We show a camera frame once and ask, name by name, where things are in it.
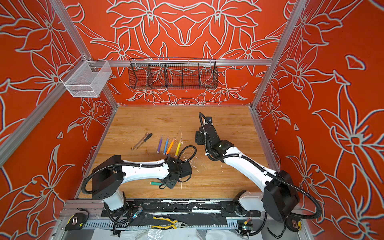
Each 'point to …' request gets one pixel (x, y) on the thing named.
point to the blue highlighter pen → (166, 146)
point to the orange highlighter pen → (170, 146)
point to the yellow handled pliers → (177, 224)
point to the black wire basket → (170, 72)
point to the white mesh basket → (86, 78)
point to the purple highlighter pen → (159, 145)
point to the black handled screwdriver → (148, 137)
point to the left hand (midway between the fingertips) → (168, 180)
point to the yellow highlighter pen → (178, 148)
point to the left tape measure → (76, 221)
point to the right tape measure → (293, 224)
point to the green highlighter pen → (155, 183)
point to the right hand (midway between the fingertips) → (199, 131)
